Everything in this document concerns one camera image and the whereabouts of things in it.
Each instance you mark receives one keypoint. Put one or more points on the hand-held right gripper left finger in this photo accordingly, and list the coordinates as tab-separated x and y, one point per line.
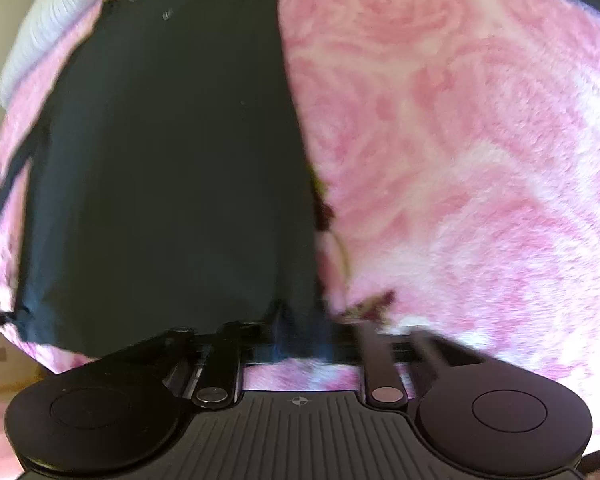
219	360

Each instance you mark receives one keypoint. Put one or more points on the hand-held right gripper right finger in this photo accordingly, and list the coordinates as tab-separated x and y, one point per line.
382	360

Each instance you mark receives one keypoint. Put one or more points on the black garment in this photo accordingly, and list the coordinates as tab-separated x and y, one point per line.
170	160

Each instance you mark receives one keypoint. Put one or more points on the pink rose print blanket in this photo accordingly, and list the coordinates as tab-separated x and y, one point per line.
455	135

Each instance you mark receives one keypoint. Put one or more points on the white striped duvet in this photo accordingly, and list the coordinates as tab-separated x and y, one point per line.
55	10

